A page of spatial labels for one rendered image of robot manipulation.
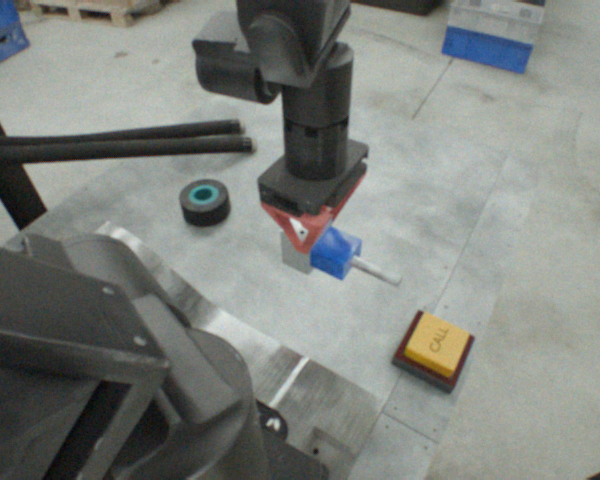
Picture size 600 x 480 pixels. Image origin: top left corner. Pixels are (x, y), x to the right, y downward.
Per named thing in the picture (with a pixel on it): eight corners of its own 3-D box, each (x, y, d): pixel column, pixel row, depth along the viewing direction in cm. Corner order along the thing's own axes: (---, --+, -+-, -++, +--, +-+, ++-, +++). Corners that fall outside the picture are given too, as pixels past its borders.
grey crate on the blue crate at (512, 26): (539, 28, 288) (546, 7, 276) (533, 47, 263) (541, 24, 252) (458, 10, 307) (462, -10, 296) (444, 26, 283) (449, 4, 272)
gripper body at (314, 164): (255, 196, 39) (247, 126, 33) (313, 141, 45) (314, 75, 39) (317, 222, 36) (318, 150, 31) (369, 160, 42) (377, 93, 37)
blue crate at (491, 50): (529, 55, 303) (539, 27, 287) (522, 76, 279) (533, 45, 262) (452, 36, 323) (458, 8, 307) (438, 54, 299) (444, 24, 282)
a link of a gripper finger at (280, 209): (263, 252, 45) (254, 183, 38) (299, 212, 49) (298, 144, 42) (318, 279, 42) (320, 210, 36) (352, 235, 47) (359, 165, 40)
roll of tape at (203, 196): (172, 216, 69) (168, 200, 67) (203, 188, 74) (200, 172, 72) (210, 234, 67) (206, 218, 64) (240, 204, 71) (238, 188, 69)
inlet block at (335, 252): (405, 281, 47) (414, 249, 43) (386, 314, 44) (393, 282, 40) (305, 236, 52) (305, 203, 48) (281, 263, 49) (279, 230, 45)
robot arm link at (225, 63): (288, 28, 23) (345, -58, 26) (135, 7, 27) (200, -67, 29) (317, 152, 34) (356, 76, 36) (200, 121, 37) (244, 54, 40)
